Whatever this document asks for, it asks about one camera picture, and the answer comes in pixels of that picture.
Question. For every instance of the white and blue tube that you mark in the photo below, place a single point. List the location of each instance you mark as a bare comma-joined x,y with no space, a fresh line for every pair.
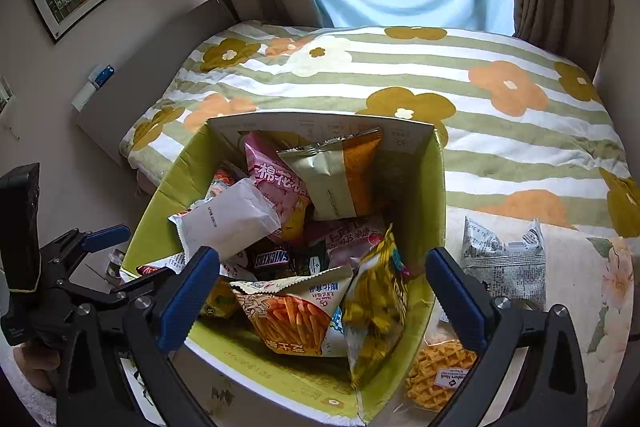
95,84

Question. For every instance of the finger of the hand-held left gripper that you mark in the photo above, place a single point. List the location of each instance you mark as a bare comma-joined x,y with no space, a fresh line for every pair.
145,284
107,237

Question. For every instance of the small pink snack packet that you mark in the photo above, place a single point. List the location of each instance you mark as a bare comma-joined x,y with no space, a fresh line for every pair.
352,237

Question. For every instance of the cream fries stick bag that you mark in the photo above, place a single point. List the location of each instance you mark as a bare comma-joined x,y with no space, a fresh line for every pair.
295,312

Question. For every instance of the grey newspaper-print snack packet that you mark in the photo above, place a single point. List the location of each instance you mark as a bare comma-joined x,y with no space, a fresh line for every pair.
505,262

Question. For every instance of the small gold snack bag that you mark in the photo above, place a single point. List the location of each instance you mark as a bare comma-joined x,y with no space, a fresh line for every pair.
220,299

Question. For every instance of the clear waffle packet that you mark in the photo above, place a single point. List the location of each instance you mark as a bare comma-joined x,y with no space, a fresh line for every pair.
437,372

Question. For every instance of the white snack packet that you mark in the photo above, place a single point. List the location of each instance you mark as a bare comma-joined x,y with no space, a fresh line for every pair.
230,222

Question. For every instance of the cream cracker bag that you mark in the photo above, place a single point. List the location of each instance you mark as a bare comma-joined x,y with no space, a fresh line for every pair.
330,177

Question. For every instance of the green cardboard box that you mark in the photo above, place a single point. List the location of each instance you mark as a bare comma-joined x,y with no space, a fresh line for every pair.
310,387

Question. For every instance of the person's left forearm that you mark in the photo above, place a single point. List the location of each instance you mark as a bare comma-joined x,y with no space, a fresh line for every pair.
20,404

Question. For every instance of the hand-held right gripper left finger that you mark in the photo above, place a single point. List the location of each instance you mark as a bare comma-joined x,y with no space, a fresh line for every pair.
190,297

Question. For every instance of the white floral tablecloth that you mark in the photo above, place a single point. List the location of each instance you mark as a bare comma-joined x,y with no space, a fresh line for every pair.
585,287

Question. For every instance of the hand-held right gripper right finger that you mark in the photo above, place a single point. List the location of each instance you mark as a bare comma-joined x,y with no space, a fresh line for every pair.
456,302

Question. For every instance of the pink marshmallow packet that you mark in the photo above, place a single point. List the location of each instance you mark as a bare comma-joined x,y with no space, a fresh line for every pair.
275,182

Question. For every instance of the floral striped blanket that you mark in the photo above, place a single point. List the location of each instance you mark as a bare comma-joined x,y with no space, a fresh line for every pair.
380,77

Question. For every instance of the brown chocolate bar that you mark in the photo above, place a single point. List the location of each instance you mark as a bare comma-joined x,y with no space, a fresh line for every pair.
272,259

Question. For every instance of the yellow snack bag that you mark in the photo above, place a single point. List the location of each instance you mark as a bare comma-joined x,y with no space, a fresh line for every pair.
375,307

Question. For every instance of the dark green packet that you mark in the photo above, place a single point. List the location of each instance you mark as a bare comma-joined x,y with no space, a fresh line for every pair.
311,261

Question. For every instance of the red striped snack packet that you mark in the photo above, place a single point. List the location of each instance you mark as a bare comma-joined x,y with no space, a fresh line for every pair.
222,179

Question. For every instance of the person's left hand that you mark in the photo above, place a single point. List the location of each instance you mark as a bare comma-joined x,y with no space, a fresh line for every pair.
32,367

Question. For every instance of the grey headboard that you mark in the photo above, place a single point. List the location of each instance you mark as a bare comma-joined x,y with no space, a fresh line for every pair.
150,72

